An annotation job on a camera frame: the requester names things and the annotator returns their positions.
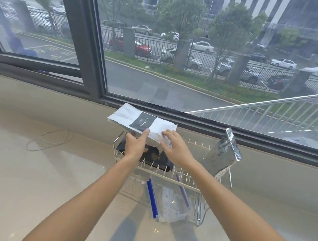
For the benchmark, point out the person's left thumb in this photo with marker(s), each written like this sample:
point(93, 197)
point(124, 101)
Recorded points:
point(145, 133)

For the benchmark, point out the white paper bag black label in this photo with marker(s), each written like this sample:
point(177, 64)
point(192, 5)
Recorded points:
point(129, 116)

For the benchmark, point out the person's right thumb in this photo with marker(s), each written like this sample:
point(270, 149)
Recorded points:
point(165, 145)

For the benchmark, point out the person's left forearm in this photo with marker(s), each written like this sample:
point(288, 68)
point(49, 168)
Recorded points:
point(82, 201)

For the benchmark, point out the person's right hand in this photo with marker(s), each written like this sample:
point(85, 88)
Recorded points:
point(178, 151)

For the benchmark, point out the silver foil pouch bag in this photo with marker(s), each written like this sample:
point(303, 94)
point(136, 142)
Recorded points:
point(222, 154)

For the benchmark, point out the grey window frame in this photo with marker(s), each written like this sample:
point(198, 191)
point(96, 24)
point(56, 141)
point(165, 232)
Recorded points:
point(84, 49)

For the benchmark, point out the person's left hand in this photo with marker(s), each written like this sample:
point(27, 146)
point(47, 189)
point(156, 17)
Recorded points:
point(134, 147)

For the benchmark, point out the white sedan car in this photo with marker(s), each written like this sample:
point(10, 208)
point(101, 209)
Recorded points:
point(202, 46)
point(283, 63)

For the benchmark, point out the silver parked car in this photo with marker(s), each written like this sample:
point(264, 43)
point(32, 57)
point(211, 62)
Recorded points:
point(169, 55)

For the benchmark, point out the clear zip bag blue strip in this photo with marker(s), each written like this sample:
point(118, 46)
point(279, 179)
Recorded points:
point(152, 198)

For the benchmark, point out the clear zip bag purple strip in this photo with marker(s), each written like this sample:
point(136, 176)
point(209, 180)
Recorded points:
point(182, 191)

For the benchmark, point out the red car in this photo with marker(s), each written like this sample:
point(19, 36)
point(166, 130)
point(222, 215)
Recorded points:
point(141, 47)

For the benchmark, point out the stainless steel handrail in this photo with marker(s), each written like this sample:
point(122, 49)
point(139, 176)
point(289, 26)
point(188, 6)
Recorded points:
point(248, 105)

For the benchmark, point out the black pouch bag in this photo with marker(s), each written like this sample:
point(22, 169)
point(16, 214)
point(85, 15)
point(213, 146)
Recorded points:
point(159, 160)

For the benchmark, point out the black metal fence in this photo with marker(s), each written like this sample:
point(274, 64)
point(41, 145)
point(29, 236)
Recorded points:
point(159, 47)

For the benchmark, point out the person's right forearm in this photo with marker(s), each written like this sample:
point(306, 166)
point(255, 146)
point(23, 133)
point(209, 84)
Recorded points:
point(223, 203)

